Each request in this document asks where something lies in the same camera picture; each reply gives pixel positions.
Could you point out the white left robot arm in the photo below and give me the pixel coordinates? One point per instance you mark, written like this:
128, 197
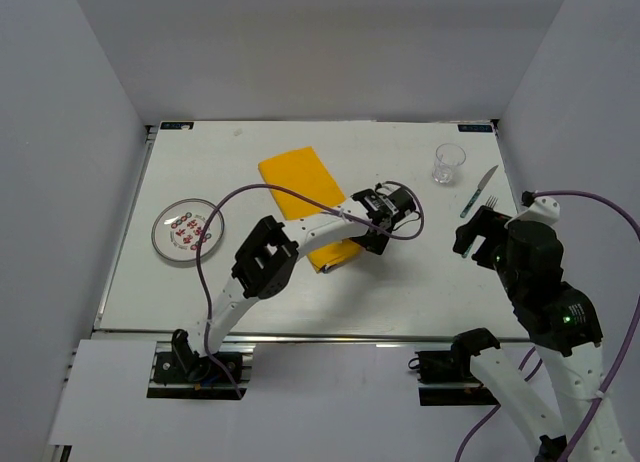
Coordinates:
266, 259

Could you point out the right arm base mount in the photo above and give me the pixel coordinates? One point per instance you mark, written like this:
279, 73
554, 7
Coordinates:
442, 384

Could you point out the white plate with red print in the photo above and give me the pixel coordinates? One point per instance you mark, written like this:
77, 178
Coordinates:
176, 231

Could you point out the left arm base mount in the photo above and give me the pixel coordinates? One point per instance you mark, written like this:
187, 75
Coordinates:
181, 373

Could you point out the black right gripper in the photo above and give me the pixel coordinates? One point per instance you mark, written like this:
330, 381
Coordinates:
488, 223

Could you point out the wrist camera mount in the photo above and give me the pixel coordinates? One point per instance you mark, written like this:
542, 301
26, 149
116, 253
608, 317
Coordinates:
386, 209
538, 208

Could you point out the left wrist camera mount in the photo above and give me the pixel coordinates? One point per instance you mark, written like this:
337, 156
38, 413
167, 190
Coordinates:
386, 209

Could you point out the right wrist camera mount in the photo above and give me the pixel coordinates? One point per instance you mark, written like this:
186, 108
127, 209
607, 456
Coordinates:
538, 208

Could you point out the fork with teal handle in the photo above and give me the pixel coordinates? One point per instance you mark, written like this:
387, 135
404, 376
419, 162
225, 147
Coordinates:
491, 203

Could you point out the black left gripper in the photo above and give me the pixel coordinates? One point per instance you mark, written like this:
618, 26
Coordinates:
374, 245

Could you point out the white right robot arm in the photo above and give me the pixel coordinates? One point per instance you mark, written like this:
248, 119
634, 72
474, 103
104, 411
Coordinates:
562, 325

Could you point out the knife with teal handle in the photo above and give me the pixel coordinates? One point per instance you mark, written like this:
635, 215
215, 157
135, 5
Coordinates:
479, 189

